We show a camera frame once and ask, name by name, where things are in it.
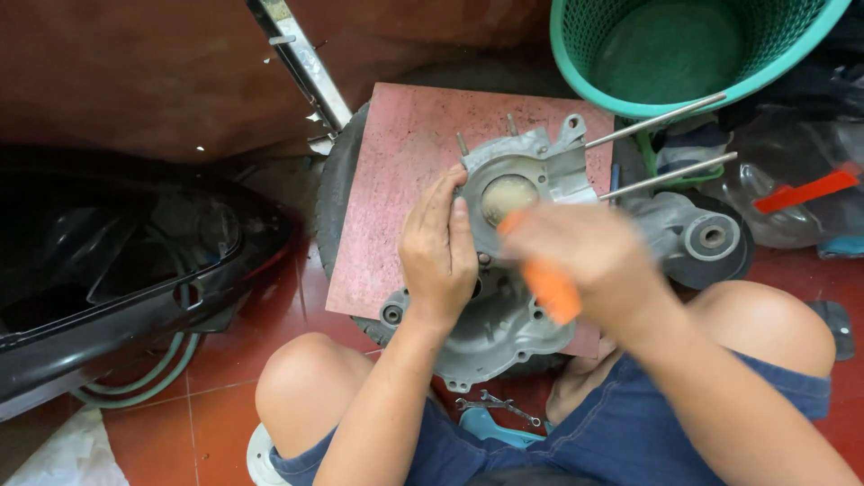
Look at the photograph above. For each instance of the person's right hand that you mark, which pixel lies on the person's right hand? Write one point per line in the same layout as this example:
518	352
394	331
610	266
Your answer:
594	263

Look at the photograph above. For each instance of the clear plastic bag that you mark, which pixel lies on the clear plastic bag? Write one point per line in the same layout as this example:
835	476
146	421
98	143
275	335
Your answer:
783	155

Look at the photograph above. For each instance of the green plastic mesh basket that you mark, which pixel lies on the green plastic mesh basket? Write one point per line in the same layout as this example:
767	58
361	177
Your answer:
675	61

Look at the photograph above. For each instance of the grey engine part black pulley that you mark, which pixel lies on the grey engine part black pulley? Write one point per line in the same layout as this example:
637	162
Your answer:
702	243

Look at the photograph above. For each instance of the blue plastic stool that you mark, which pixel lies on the blue plastic stool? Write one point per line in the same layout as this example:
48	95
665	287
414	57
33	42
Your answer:
489	428

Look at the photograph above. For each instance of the grey metal engine crankcase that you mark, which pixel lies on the grey metal engine crankcase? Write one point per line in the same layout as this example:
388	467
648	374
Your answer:
503	337

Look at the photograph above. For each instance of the metal spanner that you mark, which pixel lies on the metal spanner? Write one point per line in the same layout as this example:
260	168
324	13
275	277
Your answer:
499	405

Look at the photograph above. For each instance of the person's left hand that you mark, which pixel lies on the person's left hand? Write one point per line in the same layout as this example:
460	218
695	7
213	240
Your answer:
435	270

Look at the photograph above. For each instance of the blue white cloth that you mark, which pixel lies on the blue white cloth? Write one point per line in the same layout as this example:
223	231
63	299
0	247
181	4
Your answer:
692	145

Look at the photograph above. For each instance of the person's right leg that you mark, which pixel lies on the person's right leg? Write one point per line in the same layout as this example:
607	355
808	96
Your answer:
763	324

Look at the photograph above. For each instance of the aluminium frame bar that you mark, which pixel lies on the aluminium frame bar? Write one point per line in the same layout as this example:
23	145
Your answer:
307	64

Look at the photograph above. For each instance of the person's left leg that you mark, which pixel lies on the person's left leg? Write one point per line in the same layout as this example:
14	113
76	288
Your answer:
304	391

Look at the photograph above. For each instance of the person's leg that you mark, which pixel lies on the person's leg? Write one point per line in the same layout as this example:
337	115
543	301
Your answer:
304	391
763	324

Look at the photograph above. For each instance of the long metal stud rod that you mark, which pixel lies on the long metal stud rod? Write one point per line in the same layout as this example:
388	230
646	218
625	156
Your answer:
655	120
668	175

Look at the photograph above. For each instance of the red plastic strip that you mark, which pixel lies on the red plastic strip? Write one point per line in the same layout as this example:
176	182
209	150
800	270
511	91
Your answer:
806	192

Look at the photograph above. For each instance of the blue denim shorts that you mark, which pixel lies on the blue denim shorts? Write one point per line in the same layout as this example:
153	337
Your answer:
607	439

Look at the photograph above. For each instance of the person's right fingers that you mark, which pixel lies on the person's right fingers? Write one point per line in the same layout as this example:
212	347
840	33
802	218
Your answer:
547	233

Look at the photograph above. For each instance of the light blue plastic item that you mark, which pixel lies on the light blue plastic item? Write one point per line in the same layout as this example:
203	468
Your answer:
842	246

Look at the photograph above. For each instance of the black scooter body panel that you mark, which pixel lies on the black scooter body panel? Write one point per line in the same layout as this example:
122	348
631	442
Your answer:
115	270

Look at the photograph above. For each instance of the pink square board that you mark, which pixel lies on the pink square board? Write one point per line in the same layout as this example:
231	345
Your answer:
398	202

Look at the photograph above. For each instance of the black rubber tyre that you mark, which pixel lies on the black rubber tyre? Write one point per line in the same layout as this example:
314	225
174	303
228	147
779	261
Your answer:
334	196

